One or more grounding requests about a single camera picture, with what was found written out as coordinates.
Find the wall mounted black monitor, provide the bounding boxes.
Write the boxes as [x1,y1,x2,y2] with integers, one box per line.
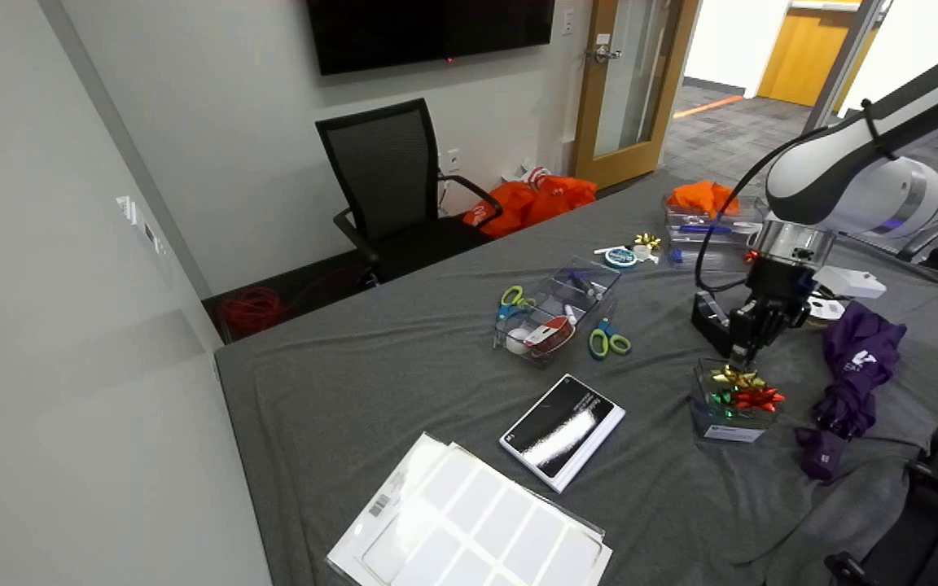
[307,0,554,75]

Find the purple folded cloth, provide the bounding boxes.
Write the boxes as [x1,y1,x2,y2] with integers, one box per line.
[794,302,905,482]

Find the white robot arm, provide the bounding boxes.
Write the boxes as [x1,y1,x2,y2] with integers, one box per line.
[716,65,938,366]

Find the green scissors in tray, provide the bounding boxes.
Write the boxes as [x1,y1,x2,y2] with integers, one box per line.
[495,286,533,326]

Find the white wall thermostat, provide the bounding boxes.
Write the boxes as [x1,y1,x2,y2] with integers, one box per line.
[112,195,141,226]

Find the black mesh office chair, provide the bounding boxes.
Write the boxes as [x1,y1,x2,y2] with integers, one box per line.
[315,97,501,283]

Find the green blue scissors on table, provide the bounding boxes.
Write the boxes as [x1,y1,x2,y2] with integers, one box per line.
[587,318,632,362]

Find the gold gift bow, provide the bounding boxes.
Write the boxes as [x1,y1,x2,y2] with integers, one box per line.
[711,366,769,392]
[635,233,661,260]

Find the red bow in small container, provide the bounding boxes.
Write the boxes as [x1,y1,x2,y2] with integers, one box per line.
[733,387,784,414]

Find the teal round tape tin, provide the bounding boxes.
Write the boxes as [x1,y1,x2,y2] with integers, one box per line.
[593,246,637,271]

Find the white label sticker sheet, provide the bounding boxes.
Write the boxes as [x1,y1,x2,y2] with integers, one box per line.
[324,432,613,586]

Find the orange bag on floor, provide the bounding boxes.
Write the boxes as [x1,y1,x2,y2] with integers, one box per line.
[462,177,594,239]

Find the grey table cloth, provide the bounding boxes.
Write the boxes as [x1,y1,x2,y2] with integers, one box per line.
[217,195,938,586]

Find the red cable coil on floor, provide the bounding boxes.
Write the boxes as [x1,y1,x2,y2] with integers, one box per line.
[217,283,293,342]

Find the clear three-slot organizer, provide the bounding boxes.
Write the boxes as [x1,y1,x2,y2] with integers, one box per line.
[665,213,763,269]

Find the black tape dispenser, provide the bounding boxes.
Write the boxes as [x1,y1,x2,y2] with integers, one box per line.
[690,289,729,356]

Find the wooden glass door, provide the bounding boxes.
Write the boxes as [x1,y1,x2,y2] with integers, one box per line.
[569,0,701,189]

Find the small clear storage container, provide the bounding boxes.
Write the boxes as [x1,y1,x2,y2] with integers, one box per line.
[690,362,784,448]

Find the gold gift bow on table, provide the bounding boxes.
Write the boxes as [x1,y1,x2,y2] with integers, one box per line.
[635,233,661,260]

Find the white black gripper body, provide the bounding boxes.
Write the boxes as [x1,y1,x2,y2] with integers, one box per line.
[745,216,834,314]

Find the long clear tray with tools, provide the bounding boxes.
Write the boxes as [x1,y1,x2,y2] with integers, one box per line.
[495,263,617,359]

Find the orange cloth in organizer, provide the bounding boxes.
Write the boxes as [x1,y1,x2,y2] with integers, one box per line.
[667,182,738,218]

